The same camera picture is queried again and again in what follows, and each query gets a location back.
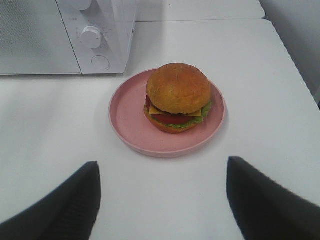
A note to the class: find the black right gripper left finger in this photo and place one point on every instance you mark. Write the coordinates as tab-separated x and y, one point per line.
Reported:
67	213

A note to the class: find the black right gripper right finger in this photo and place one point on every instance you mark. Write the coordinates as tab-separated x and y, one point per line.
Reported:
264	210

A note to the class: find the pink round plate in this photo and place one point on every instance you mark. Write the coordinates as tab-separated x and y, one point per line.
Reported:
127	118

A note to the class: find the burger with bun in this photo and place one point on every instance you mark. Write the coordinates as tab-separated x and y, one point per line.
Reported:
178	98

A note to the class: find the round door release button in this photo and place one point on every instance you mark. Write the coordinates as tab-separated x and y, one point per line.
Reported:
100	62

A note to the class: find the white timer knob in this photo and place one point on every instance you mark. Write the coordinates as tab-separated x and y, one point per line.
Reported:
91	37

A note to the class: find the white microwave door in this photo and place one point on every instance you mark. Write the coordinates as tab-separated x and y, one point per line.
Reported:
34	40

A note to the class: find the white microwave oven body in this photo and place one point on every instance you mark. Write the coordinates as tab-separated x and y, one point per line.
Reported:
115	18

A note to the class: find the upper white power knob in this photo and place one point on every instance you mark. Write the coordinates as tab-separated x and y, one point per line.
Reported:
80	5

